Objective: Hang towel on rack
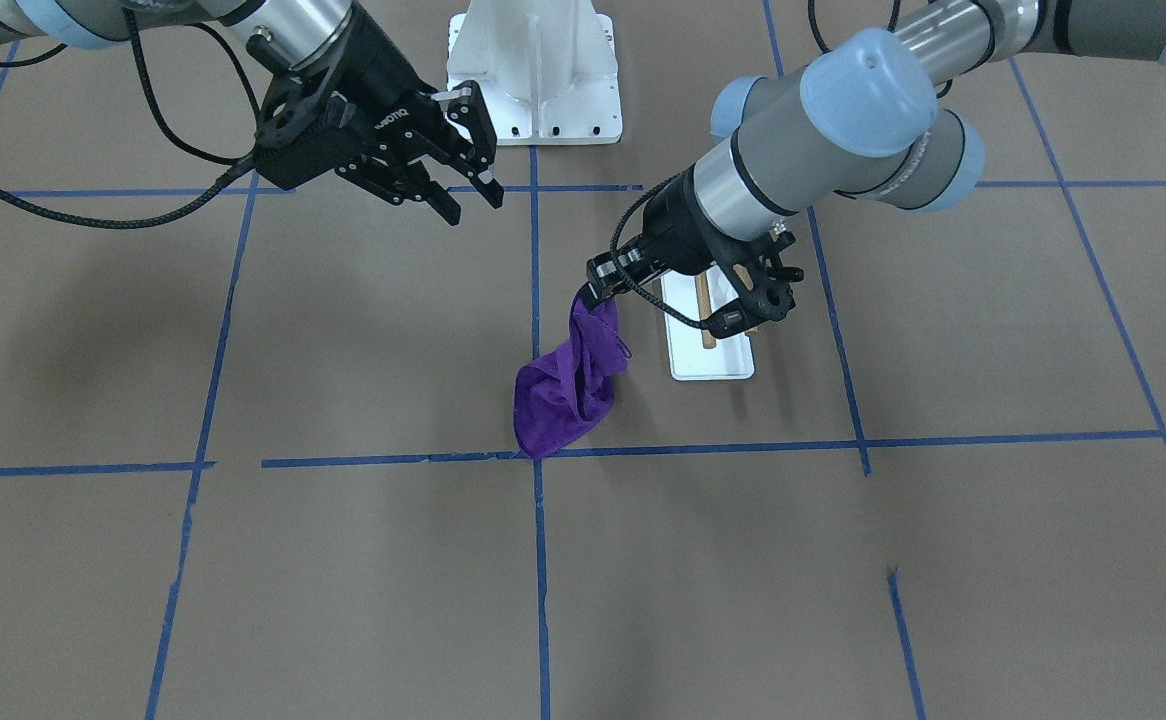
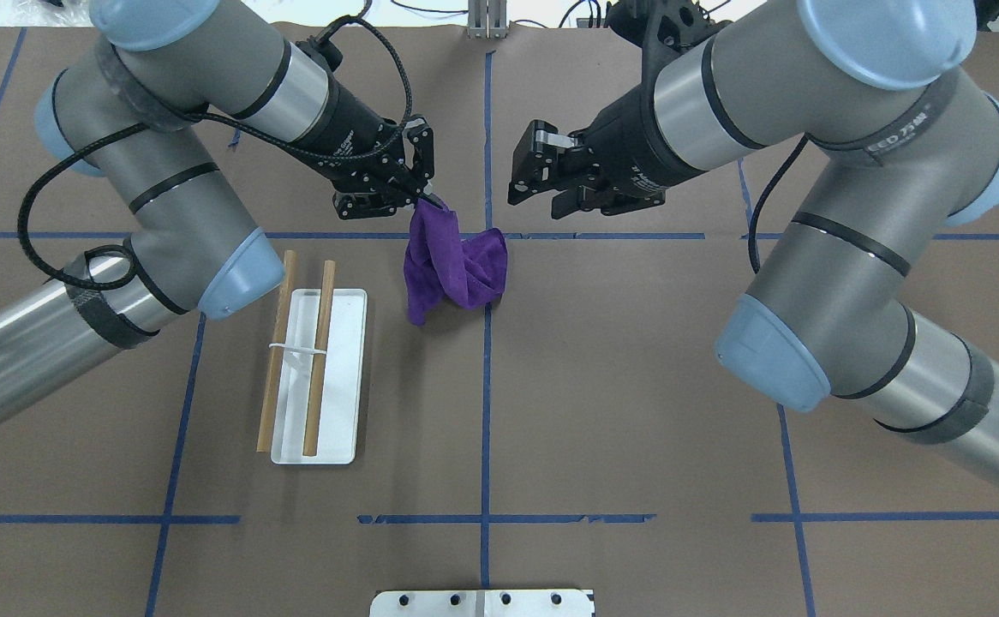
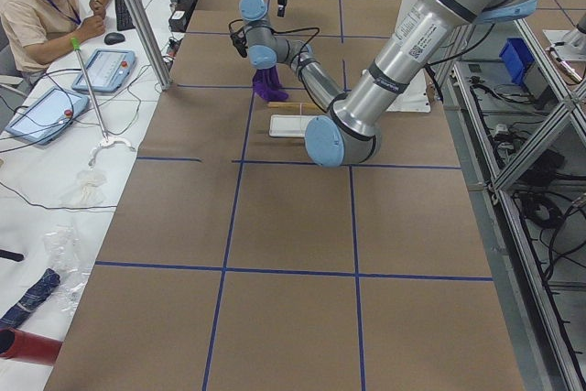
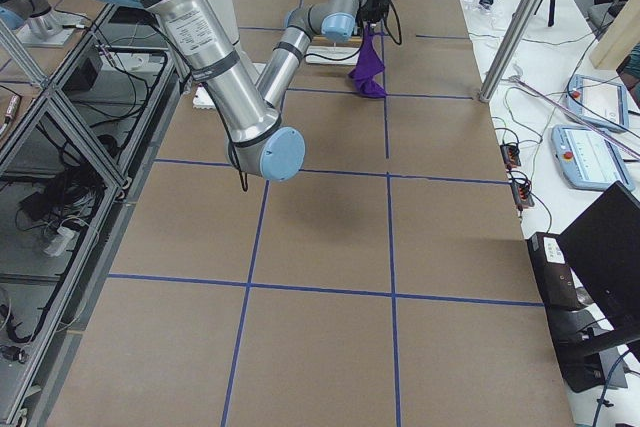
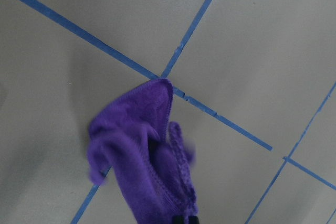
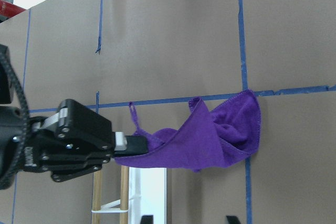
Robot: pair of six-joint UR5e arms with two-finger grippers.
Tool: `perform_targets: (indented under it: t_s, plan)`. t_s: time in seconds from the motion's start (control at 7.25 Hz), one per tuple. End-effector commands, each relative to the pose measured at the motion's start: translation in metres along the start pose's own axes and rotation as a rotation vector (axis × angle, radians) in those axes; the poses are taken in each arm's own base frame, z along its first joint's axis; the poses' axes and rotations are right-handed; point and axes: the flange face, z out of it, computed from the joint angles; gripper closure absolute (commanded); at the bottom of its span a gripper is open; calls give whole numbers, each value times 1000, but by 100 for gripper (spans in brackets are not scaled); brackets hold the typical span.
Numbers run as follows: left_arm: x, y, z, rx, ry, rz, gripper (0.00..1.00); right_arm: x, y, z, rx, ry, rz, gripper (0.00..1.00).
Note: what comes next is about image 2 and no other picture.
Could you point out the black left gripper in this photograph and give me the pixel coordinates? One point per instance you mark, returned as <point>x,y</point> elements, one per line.
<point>348,118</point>

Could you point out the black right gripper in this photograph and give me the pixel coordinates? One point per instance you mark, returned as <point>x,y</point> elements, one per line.
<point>637,137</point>

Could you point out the purple towel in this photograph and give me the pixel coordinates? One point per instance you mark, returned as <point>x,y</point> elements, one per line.
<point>440,265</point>

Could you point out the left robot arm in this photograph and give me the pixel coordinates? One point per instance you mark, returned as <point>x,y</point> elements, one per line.
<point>126,111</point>

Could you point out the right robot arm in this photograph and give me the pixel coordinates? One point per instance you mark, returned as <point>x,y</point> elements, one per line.
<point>913,146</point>

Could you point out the white towel rack with wooden bars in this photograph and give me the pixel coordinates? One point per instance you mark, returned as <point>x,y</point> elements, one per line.
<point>312,399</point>

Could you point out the aluminium camera mount post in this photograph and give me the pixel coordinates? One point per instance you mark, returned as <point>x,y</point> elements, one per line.
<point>487,19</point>

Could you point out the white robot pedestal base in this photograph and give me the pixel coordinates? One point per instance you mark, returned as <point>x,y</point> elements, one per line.
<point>511,602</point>

